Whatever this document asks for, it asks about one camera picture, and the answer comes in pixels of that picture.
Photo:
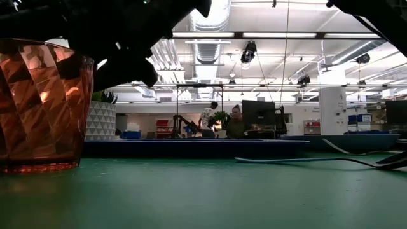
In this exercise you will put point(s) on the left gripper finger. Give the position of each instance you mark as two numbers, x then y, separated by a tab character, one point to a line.
127	73
70	65

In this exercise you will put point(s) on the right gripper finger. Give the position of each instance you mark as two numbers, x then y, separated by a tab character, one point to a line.
353	6

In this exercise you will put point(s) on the red faceted plastic cup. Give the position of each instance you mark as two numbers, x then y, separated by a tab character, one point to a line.
38	105

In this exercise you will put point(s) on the black background robot arm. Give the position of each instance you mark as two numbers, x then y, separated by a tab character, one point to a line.
182	124

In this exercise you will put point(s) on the dark blue plastic tray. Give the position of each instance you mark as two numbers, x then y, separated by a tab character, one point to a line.
190	148

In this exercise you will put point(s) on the black ceiling spotlight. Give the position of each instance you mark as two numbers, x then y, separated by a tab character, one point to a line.
248	51
363	58
303	80

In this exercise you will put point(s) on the succulent in white patterned pot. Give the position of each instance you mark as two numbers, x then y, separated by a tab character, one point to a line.
101	121

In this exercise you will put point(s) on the blue storage bin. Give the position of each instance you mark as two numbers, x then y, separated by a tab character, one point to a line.
131	135

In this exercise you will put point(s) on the red storage bins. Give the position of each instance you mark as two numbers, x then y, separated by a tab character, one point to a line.
162	127

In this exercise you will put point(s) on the black computer monitor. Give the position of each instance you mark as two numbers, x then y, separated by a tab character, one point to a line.
397	112
258	113

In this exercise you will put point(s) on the person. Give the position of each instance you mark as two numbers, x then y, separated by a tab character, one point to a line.
236	125
208	121

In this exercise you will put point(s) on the blue storage boxes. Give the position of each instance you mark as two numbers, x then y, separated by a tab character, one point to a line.
360	118

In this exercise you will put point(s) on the green leafy plant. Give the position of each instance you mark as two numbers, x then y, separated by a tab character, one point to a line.
222	117

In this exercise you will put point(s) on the shelf with red bins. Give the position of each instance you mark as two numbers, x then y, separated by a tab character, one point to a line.
312	127

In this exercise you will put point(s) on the black metal rig frame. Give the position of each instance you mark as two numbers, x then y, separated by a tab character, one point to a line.
199	85

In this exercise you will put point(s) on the silver ventilation duct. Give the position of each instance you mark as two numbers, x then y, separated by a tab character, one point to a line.
208	47

